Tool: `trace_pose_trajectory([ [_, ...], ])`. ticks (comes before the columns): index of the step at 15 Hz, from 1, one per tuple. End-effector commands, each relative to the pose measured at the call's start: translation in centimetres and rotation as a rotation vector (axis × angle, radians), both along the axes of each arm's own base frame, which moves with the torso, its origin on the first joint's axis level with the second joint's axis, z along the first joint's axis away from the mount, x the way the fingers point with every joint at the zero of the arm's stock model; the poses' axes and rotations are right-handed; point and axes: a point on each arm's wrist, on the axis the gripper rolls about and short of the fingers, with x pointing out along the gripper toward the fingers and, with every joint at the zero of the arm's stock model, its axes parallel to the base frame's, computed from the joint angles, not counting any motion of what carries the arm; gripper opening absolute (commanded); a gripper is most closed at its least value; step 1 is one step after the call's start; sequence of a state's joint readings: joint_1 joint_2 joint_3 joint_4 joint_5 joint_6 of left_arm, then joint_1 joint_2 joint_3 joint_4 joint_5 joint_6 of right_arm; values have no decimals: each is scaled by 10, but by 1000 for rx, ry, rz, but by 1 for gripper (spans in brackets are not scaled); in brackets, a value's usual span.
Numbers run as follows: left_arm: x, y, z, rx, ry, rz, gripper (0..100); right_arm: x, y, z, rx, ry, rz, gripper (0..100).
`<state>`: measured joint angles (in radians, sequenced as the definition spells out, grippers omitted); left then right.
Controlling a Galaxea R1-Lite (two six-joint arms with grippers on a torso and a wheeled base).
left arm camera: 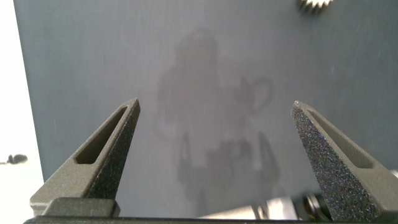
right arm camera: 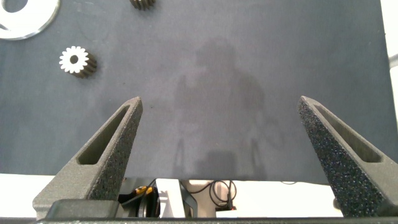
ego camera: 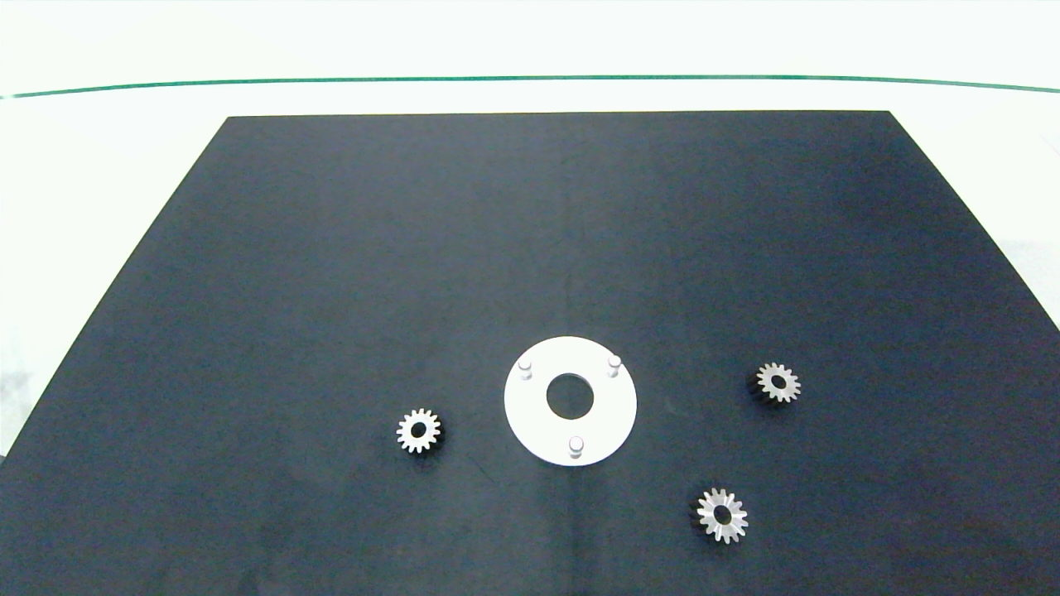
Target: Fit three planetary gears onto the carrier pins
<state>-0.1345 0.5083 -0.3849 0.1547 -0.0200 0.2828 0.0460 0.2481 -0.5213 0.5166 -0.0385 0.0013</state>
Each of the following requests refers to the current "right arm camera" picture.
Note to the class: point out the small steel planetary gear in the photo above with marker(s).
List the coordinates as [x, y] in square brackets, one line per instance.
[143, 3]
[67, 63]

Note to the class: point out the yellow and black device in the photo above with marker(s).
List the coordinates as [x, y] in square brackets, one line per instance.
[141, 190]

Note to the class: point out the dark mat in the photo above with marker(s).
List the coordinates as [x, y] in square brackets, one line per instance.
[217, 93]

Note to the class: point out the round white pin plate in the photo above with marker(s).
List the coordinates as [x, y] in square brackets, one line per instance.
[37, 16]

